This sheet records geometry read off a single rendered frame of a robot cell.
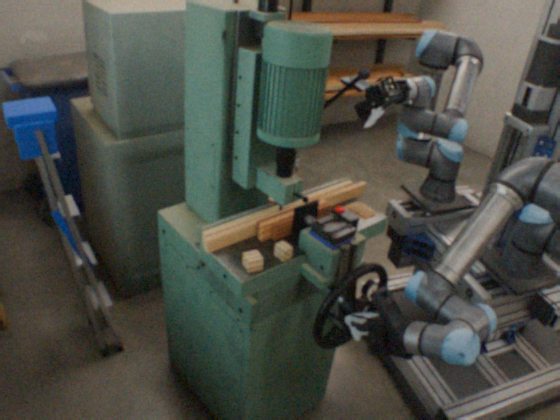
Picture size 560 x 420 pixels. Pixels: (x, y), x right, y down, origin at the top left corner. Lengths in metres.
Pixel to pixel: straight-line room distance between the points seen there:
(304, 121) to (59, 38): 2.41
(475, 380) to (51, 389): 1.79
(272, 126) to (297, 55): 0.21
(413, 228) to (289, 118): 0.90
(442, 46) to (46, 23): 2.46
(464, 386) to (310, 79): 1.42
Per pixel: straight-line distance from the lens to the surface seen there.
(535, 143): 1.75
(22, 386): 2.30
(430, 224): 1.98
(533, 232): 1.61
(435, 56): 1.81
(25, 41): 3.38
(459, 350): 1.00
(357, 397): 2.18
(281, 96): 1.22
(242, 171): 1.44
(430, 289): 1.13
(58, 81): 2.80
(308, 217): 1.41
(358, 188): 1.68
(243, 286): 1.26
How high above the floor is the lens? 1.71
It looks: 31 degrees down
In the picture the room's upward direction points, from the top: 6 degrees clockwise
